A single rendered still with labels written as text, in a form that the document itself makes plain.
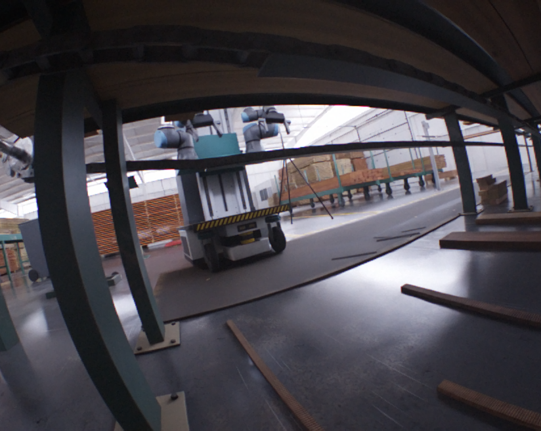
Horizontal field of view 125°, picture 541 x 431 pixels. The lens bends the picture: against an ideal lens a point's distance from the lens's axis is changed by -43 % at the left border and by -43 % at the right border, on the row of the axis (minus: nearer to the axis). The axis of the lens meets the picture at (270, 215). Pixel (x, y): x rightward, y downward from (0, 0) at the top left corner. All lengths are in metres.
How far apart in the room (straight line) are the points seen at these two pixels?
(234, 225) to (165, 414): 1.19
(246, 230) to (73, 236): 1.27
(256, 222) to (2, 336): 1.53
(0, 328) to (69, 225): 1.01
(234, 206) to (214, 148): 0.45
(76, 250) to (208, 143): 1.57
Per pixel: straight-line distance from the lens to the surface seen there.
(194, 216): 1.90
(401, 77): 0.48
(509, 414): 0.43
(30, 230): 4.56
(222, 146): 1.84
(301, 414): 0.44
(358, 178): 5.05
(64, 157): 0.37
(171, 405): 0.54
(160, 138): 1.58
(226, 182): 1.87
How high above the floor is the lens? 0.34
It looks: 2 degrees down
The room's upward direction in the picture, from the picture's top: 12 degrees counter-clockwise
